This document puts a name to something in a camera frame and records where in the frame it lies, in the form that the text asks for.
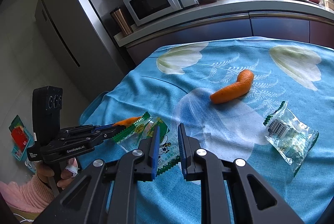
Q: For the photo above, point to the blue floral tablecloth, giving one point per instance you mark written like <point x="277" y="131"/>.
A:
<point x="174" y="83"/>

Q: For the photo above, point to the clear barcode plastic wrapper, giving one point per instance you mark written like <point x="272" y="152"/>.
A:
<point x="289" y="136"/>

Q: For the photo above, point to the grey refrigerator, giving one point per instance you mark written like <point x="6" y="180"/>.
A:
<point x="81" y="35"/>

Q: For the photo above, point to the dark kitchen base cabinets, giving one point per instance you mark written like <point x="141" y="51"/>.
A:
<point x="278" y="25"/>

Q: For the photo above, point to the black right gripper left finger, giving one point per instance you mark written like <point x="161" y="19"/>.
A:
<point x="106" y="192"/>

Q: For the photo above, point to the copper metal tumbler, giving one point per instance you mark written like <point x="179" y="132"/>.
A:
<point x="120" y="19"/>

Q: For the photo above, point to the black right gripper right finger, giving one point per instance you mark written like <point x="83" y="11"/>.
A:
<point x="231" y="192"/>

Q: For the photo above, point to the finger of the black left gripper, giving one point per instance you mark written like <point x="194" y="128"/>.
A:
<point x="101" y="128"/>
<point x="98" y="137"/>

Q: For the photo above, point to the pink left sleeve forearm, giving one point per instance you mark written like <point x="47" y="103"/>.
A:
<point x="32" y="197"/>

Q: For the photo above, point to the black left camera box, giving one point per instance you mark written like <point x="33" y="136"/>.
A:
<point x="46" y="107"/>

